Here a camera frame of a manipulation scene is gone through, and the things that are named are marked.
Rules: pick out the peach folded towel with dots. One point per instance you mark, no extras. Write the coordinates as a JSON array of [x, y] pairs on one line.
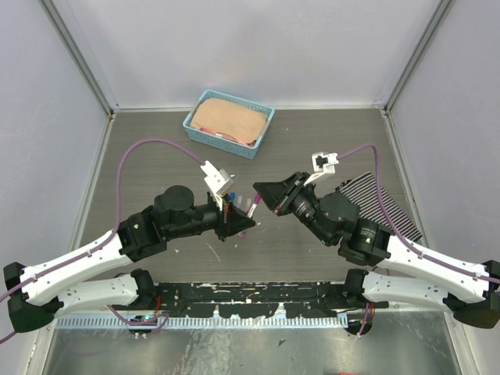
[[232, 121]]

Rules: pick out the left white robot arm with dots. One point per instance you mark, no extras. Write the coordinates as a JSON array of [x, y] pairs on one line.
[[38, 294]]

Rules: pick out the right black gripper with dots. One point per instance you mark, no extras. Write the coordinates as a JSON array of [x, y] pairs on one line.
[[274, 195]]

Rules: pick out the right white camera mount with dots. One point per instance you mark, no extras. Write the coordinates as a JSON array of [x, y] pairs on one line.
[[323, 167]]

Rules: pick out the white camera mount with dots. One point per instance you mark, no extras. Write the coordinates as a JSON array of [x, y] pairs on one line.
[[323, 167], [219, 182]]

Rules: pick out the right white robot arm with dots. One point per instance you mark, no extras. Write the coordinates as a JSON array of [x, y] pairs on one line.
[[388, 268]]

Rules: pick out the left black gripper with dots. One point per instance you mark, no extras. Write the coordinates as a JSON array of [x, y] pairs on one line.
[[231, 219]]

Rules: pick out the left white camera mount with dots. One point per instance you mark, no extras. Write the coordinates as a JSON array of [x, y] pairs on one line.
[[219, 182]]

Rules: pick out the white pen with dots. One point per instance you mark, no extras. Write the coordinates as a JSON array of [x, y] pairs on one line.
[[252, 210]]

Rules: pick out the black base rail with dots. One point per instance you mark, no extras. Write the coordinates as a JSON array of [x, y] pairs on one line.
[[250, 300]]

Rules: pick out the blue plastic basket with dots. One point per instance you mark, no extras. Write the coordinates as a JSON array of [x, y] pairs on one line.
[[218, 141]]

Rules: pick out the blue slotted cable duct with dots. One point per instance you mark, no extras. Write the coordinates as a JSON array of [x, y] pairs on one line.
[[280, 321]]

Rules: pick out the black white striped cloth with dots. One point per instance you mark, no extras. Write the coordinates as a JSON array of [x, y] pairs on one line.
[[362, 191]]

